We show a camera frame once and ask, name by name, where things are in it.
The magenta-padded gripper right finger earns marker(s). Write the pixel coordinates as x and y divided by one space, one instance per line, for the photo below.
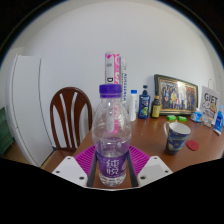
151 168

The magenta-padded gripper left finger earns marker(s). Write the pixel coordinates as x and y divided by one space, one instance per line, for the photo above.
71 168

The clear purple-capped water bottle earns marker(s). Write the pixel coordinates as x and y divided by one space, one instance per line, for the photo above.
111 140

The blue patterned paper cup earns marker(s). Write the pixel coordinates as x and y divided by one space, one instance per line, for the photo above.
176 140

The flat round red coaster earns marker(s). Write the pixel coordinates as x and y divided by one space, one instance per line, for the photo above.
193 145

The dark yellow-labelled pump bottle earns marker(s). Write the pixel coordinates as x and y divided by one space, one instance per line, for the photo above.
155 108

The dark blue pump bottle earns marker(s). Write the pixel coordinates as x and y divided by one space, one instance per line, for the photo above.
144 105

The white blue-capped bottle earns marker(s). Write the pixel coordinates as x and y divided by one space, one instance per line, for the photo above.
133 106

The blue tissue pack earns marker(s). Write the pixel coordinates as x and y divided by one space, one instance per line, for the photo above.
197 116

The dark wooden chair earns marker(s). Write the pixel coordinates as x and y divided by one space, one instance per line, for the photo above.
66 95

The white refrigerator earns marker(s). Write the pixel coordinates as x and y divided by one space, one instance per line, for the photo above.
26 110

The green crate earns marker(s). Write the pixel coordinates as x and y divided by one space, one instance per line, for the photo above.
5 133

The framed group photo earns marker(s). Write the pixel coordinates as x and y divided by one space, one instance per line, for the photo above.
176 96

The blue detergent bottle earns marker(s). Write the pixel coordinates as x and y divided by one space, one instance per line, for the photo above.
219 120

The white paper gift bag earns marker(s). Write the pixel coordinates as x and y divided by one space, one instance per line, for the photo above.
210 101

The pink and white tube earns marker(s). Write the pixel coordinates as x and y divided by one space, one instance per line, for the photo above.
113 68

